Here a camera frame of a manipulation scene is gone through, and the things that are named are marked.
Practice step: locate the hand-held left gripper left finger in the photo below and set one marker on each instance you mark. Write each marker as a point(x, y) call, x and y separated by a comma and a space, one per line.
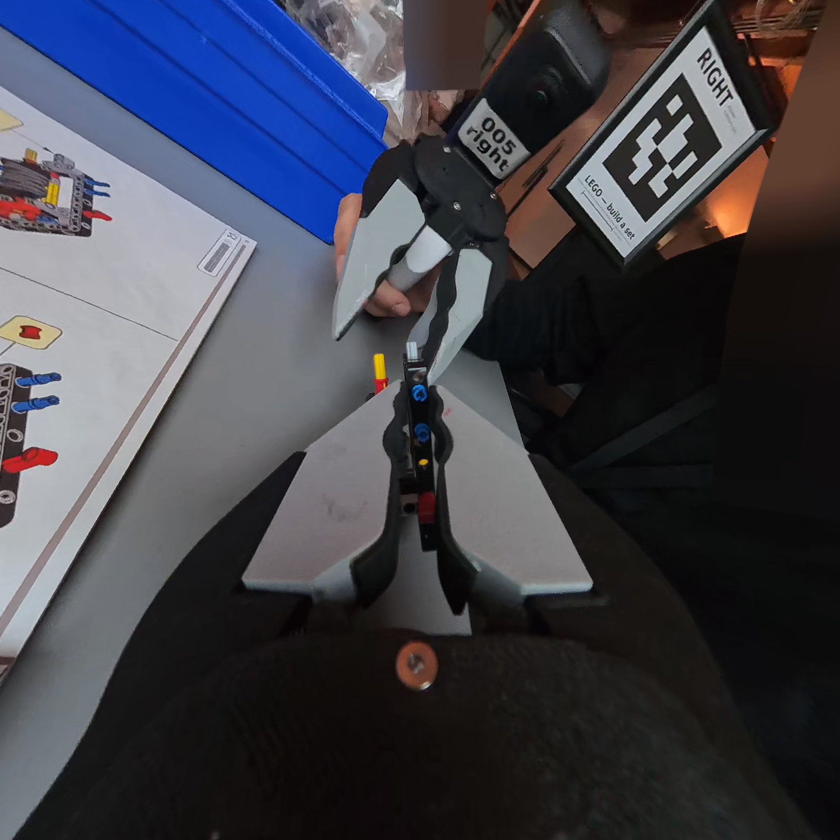
point(328, 512)

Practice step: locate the person's right hand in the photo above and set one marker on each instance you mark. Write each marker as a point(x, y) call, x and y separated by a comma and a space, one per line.
point(397, 302)

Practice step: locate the person's dark clothing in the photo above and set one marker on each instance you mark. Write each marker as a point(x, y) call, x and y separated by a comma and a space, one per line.
point(722, 525)

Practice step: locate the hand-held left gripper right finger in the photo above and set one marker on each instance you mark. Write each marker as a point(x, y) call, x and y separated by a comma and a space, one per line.
point(512, 518)

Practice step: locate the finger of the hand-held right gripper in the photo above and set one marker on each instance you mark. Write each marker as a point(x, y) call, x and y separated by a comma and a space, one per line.
point(469, 295)
point(374, 262)

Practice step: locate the blue storage bin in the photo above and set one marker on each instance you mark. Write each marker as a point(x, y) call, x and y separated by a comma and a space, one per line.
point(197, 98)

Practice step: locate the clear plastic bags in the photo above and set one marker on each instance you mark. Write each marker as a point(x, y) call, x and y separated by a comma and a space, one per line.
point(367, 39)

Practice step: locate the lego instruction booklet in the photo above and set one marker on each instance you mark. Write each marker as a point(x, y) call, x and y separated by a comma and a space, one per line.
point(98, 295)

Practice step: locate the black lego frame assembly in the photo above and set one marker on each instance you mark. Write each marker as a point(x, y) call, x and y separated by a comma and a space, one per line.
point(428, 535)

